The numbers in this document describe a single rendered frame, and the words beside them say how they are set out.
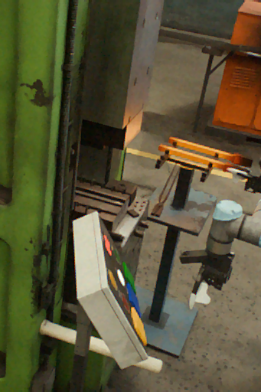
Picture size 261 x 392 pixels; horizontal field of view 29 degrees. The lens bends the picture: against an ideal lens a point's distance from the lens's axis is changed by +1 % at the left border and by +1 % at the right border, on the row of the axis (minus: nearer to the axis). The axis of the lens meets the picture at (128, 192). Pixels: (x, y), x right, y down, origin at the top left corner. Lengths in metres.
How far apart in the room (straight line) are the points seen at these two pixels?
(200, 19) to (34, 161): 8.07
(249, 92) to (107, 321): 4.29
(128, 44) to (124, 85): 0.12
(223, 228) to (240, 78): 3.94
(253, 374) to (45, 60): 2.00
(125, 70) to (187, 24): 7.90
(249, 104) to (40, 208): 4.06
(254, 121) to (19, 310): 4.03
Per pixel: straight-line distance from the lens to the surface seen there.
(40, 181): 1.54
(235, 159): 2.47
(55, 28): 1.38
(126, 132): 1.72
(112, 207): 1.95
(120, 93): 1.63
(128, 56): 1.59
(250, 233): 1.48
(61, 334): 1.92
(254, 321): 3.16
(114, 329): 1.34
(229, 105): 5.44
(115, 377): 2.65
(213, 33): 9.44
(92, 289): 1.26
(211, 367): 2.81
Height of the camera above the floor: 1.99
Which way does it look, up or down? 29 degrees down
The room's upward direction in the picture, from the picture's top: 9 degrees clockwise
